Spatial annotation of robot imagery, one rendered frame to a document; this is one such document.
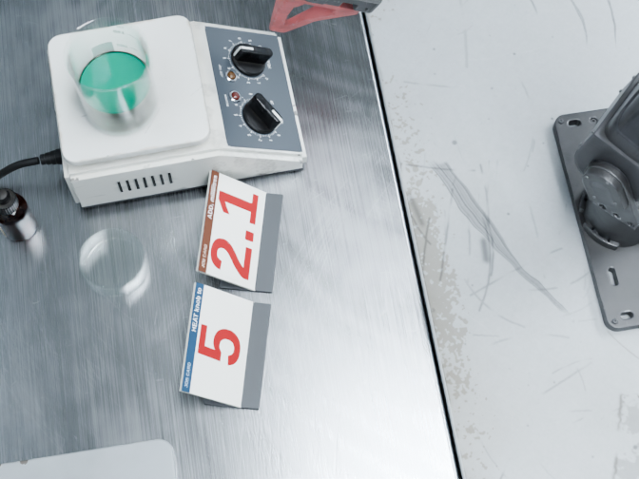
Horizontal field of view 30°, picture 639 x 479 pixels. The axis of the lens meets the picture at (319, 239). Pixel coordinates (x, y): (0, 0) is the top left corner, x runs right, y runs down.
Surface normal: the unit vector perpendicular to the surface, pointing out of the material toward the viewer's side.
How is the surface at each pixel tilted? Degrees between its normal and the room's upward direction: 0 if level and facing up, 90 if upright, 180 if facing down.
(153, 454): 0
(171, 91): 0
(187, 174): 90
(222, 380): 40
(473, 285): 0
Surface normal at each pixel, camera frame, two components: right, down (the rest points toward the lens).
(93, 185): 0.20, 0.91
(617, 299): 0.01, -0.37
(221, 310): 0.65, -0.22
